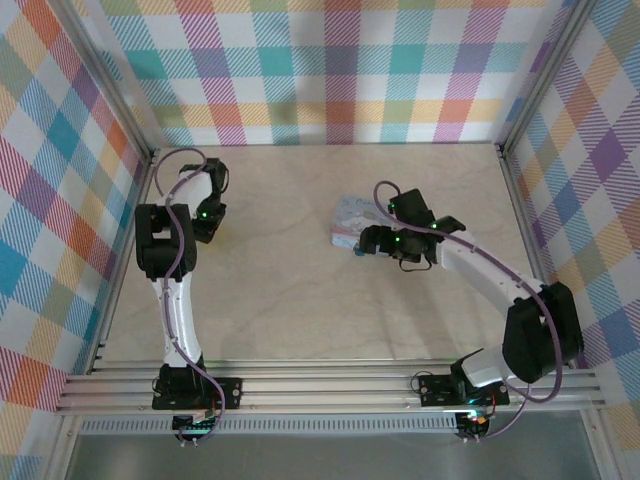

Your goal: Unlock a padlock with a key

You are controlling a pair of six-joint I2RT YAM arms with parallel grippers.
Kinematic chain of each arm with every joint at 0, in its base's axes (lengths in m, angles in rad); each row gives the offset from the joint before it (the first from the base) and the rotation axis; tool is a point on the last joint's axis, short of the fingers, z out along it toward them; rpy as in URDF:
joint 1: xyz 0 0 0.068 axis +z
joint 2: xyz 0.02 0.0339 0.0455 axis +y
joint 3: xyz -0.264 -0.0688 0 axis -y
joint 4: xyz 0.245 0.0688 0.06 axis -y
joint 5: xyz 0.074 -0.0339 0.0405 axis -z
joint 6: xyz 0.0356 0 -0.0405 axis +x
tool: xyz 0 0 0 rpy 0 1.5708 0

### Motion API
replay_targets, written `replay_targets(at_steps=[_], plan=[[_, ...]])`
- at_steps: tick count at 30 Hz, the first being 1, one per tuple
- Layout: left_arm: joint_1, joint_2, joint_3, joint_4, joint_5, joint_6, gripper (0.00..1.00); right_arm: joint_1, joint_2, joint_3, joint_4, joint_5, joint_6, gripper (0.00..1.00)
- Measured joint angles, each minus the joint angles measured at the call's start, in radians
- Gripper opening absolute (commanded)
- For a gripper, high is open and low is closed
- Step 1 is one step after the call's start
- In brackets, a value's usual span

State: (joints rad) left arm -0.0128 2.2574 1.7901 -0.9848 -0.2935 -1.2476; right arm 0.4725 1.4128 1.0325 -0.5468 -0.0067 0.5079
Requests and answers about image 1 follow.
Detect small controller circuit board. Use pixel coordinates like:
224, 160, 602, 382
171, 410, 222, 447
455, 408, 494, 442

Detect grey metal sheet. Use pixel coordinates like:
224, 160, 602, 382
64, 412, 601, 480

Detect thin black right gripper cable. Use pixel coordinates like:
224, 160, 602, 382
397, 252, 436, 274

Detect aluminium side rail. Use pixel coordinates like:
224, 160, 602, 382
494, 142, 574, 369
87, 147, 161, 376

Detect aluminium frame post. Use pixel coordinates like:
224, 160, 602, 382
497, 0, 601, 156
52, 0, 161, 166

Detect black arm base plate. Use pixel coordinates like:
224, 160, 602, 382
151, 376, 245, 412
417, 373, 511, 408

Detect wide aluminium base rail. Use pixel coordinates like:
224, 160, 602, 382
54, 357, 606, 416

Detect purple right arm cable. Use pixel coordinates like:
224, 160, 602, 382
373, 179, 564, 444

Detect slotted grey cable duct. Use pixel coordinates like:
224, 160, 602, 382
79, 418, 459, 435

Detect short aluminium frame leg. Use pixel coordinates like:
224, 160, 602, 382
579, 407, 617, 480
47, 414, 84, 480

